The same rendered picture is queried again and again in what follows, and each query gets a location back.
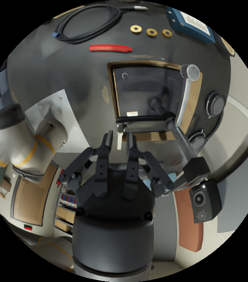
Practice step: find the tan tape roll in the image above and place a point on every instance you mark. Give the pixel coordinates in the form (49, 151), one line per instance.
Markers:
(228, 47)

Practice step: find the red flat tool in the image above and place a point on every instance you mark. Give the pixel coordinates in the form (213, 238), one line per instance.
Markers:
(108, 48)

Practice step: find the black loudspeaker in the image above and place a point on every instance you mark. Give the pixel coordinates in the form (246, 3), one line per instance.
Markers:
(205, 200)

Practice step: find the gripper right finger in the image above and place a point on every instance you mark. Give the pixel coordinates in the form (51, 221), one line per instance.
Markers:
(132, 169)

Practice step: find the orange wall panel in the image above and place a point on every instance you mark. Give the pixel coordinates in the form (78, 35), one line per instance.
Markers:
(189, 224)

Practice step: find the black round puck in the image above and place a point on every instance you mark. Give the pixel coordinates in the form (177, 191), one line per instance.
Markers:
(217, 104)
(197, 141)

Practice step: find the white wall switch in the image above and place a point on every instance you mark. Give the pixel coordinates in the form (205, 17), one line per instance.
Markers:
(13, 175)

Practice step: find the grey wall panel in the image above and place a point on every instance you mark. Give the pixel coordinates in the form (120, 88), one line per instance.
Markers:
(240, 194)

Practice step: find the brown door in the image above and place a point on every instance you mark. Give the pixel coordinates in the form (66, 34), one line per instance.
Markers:
(31, 198)

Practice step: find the grey stand tube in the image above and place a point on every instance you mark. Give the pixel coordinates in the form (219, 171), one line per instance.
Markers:
(182, 138)

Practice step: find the blue box with paper label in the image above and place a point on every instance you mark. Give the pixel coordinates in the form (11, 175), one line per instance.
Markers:
(187, 28)

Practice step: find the grey shelf unit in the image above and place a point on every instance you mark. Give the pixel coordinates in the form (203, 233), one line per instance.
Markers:
(64, 216)

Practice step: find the pale wing lever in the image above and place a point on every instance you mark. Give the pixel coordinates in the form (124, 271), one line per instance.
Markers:
(120, 138)

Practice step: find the red and black box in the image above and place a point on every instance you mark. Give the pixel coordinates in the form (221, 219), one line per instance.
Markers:
(28, 227)

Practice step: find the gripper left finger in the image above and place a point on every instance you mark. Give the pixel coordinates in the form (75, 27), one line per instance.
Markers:
(101, 167)

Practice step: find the grey mounting plate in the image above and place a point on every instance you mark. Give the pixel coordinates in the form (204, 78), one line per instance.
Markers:
(71, 123)

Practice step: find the brass washer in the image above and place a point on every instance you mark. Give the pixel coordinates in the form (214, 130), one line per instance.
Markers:
(166, 33)
(151, 32)
(136, 28)

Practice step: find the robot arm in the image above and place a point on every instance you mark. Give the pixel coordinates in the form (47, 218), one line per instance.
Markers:
(9, 145)

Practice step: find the black stand base plate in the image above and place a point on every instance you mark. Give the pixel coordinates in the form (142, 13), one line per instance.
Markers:
(137, 94)

